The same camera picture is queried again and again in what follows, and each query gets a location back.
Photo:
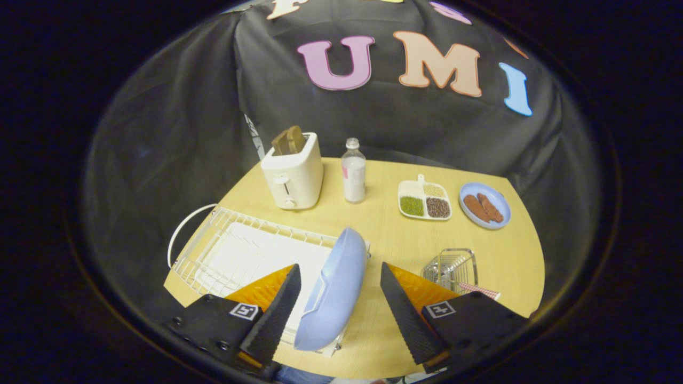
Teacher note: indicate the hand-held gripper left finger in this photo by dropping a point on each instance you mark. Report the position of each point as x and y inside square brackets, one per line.
[275, 320]

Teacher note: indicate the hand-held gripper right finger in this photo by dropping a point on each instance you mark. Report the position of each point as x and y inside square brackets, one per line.
[408, 320]

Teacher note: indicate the light blue plate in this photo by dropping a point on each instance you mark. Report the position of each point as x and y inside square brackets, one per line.
[336, 288]

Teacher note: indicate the white divided dish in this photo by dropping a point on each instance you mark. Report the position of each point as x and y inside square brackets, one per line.
[411, 188]

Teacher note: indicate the small blue plate with food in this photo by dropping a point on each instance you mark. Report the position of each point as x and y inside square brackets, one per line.
[475, 188]

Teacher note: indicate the person's blue trousers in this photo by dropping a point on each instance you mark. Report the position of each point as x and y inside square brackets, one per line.
[301, 376]

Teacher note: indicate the pile of green beans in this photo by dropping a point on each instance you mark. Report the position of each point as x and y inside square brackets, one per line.
[412, 206]

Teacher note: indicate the pile of dark red beans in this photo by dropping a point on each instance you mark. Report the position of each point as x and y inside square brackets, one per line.
[437, 207]

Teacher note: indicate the brown food piece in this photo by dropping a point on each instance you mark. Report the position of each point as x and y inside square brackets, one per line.
[475, 208]
[492, 208]

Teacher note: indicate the pile of pale grains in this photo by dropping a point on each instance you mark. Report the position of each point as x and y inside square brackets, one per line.
[434, 190]

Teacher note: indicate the white toaster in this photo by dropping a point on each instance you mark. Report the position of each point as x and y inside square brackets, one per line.
[299, 176]

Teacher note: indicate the clear plastic bottle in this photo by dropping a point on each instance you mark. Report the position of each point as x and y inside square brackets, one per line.
[354, 178]

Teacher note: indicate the brown toast slice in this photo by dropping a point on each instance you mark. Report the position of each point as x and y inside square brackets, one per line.
[297, 138]
[280, 143]

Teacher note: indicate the black backdrop cloth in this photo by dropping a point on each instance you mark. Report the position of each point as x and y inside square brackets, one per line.
[187, 133]

